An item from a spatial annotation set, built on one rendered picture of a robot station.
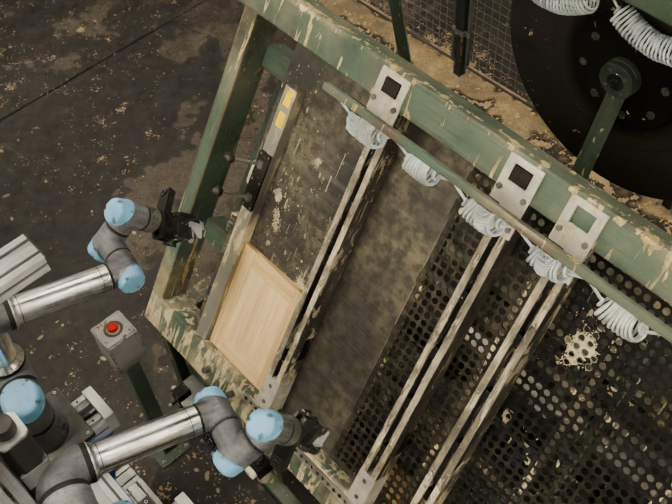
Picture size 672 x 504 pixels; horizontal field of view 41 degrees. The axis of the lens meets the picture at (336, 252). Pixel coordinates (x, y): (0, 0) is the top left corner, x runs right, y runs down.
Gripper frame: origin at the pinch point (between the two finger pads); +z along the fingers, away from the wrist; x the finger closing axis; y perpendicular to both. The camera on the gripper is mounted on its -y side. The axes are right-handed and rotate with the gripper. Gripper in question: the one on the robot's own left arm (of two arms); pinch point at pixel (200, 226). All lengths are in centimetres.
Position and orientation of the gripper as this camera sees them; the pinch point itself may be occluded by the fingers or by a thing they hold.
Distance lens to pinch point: 275.9
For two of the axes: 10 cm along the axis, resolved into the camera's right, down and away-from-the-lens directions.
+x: 8.0, -3.7, -4.8
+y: 2.3, 9.1, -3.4
